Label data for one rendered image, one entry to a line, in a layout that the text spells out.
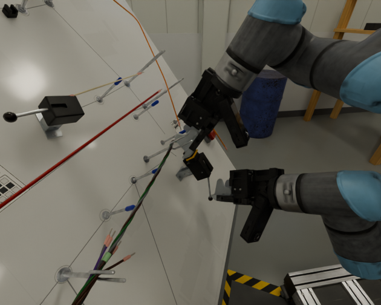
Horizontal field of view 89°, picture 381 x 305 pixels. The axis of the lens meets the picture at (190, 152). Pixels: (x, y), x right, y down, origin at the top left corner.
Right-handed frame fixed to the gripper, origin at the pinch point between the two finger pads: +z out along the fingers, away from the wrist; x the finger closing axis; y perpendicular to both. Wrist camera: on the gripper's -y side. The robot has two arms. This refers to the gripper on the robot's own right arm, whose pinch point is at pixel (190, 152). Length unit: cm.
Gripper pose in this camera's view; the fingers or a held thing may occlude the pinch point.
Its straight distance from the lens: 50.4
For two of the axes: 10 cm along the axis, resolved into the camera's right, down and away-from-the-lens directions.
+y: -8.1, -5.8, -0.1
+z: -4.7, 6.4, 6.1
